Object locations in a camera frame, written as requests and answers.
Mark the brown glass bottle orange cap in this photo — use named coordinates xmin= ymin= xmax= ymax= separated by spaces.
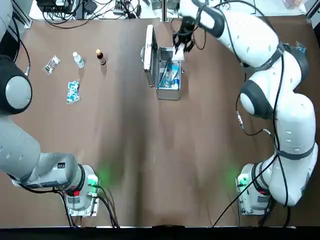
xmin=96 ymin=48 xmax=107 ymax=66

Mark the blue white capsule bag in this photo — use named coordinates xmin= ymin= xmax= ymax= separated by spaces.
xmin=66 ymin=79 xmax=81 ymax=105
xmin=294 ymin=41 xmax=308 ymax=55

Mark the clear packet of dark vials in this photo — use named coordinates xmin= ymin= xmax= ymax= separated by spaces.
xmin=42 ymin=55 xmax=61 ymax=76

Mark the aluminium medicine case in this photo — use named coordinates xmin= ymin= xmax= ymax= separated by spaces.
xmin=139 ymin=24 xmax=186 ymax=101

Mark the clear plastic box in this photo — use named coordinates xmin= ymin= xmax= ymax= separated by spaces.
xmin=159 ymin=48 xmax=175 ymax=63

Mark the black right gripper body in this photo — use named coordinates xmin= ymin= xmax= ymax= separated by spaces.
xmin=176 ymin=16 xmax=198 ymax=38

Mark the blue cotton swab packet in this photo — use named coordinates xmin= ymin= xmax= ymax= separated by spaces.
xmin=159 ymin=61 xmax=182 ymax=89

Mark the clear plastic bottle white cap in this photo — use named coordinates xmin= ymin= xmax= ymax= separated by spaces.
xmin=72 ymin=51 xmax=85 ymax=69

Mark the white gauze packet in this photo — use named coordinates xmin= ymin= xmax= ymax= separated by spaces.
xmin=171 ymin=41 xmax=187 ymax=62

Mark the aluminium frame post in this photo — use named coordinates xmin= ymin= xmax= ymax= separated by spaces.
xmin=161 ymin=0 xmax=169 ymax=23
xmin=305 ymin=0 xmax=320 ymax=25
xmin=12 ymin=0 xmax=33 ymax=29

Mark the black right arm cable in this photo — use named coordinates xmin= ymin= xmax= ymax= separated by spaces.
xmin=212 ymin=0 xmax=292 ymax=228

